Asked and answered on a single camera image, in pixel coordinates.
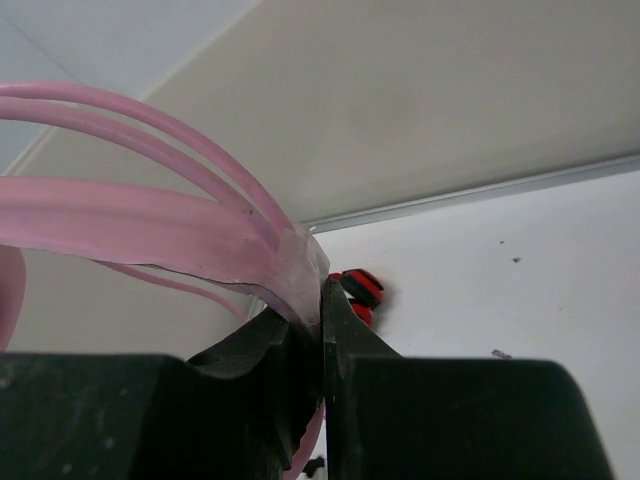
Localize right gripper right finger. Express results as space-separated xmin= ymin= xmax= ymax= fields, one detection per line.
xmin=321 ymin=280 xmax=614 ymax=479

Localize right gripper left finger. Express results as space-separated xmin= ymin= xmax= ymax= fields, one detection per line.
xmin=1 ymin=309 xmax=322 ymax=479

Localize pink headphones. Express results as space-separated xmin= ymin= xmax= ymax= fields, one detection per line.
xmin=0 ymin=80 xmax=332 ymax=480

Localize red headphones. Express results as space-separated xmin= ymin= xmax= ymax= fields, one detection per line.
xmin=328 ymin=268 xmax=384 ymax=327

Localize aluminium rail frame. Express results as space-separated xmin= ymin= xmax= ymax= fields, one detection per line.
xmin=305 ymin=154 xmax=639 ymax=234

